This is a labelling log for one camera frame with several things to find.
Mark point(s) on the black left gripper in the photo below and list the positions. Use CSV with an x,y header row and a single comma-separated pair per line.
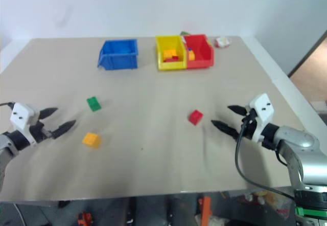
x,y
39,131

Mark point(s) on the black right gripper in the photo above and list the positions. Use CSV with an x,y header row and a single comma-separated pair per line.
x,y
249,126

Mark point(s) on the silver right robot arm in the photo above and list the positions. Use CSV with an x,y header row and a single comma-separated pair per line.
x,y
304,154

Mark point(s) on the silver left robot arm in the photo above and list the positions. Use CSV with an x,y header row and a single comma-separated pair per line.
x,y
7,144

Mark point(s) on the red toy block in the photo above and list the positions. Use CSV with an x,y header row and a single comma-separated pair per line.
x,y
195,116

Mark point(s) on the yellow toy block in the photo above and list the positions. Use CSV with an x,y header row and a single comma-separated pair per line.
x,y
90,139

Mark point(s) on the green toy block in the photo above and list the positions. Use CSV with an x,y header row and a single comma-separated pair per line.
x,y
94,104

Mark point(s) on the red plastic bin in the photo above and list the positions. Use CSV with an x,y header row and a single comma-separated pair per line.
x,y
203,54

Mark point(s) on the yellow block in bin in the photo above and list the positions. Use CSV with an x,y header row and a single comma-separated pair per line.
x,y
191,56

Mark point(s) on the white and red packet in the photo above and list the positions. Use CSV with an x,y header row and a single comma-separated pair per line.
x,y
221,42

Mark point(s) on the beige table cover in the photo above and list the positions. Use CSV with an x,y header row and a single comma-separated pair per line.
x,y
153,139

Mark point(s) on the yellow plastic bin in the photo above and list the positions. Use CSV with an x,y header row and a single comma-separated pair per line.
x,y
169,65

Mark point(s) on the red block in bin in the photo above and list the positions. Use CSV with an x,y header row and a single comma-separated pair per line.
x,y
173,58

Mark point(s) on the colourful plastic bag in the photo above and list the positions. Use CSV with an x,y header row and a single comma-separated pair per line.
x,y
268,200

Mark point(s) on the blue plastic bin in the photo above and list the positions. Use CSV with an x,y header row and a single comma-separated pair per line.
x,y
120,57

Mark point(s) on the orange block in bin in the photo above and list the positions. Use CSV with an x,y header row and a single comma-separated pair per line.
x,y
169,53

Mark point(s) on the brown wooden door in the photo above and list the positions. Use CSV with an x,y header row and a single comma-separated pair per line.
x,y
310,70

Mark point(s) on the orange plastic bar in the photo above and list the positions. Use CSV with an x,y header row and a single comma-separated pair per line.
x,y
205,210

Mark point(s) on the green flat object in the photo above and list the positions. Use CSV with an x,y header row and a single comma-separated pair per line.
x,y
184,33

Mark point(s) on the orange toy vehicle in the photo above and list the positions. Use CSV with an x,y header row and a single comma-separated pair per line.
x,y
84,218

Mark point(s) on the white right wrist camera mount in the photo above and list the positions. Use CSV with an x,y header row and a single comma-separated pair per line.
x,y
263,111

